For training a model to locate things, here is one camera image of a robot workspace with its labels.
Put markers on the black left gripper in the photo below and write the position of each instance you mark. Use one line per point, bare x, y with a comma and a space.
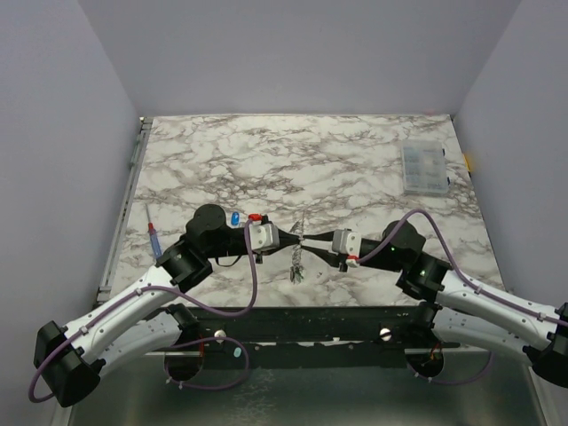
286, 240

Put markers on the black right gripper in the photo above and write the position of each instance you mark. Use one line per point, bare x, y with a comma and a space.
343, 257

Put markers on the blue key tag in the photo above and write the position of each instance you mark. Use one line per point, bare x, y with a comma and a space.
235, 218

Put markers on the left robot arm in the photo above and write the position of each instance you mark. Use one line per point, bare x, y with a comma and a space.
72, 359

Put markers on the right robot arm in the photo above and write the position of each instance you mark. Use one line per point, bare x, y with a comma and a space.
460, 308

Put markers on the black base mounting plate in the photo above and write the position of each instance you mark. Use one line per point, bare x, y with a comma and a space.
302, 337

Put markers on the clear plastic screw organizer box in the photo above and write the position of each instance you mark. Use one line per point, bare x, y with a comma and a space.
424, 168

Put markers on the red blue screwdriver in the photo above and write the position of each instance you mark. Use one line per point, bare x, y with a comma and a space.
153, 237

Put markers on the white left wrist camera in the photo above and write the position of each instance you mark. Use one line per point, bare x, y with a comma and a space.
262, 235

